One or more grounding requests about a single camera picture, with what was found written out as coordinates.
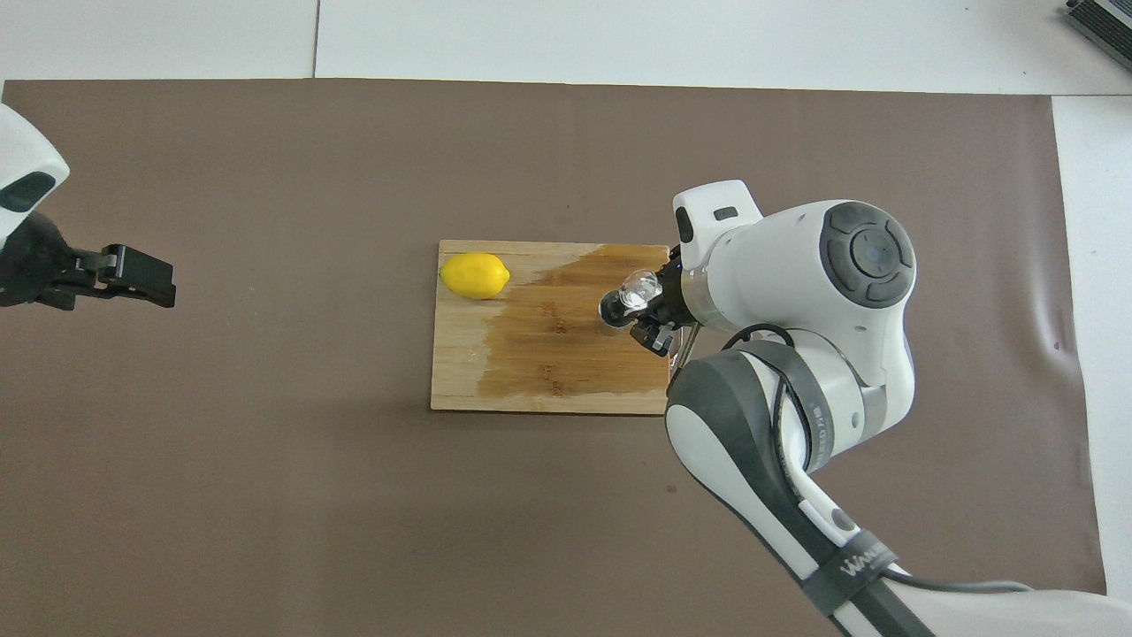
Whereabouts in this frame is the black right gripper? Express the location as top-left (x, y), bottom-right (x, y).
top-left (631, 248), bottom-right (700, 357)

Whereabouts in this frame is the brown table mat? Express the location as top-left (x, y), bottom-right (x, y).
top-left (0, 78), bottom-right (1111, 637)

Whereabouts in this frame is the grey ribbed device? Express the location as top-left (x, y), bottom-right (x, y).
top-left (1066, 0), bottom-right (1132, 47)

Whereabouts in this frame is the small clear glass cup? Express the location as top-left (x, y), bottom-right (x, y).
top-left (619, 271), bottom-right (664, 312)

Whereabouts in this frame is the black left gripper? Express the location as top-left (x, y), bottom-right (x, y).
top-left (0, 212), bottom-right (177, 310)

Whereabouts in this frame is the wooden cutting board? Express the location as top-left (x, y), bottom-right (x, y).
top-left (431, 240), bottom-right (695, 415)

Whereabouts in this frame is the yellow lemon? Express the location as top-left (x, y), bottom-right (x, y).
top-left (440, 252), bottom-right (512, 301)

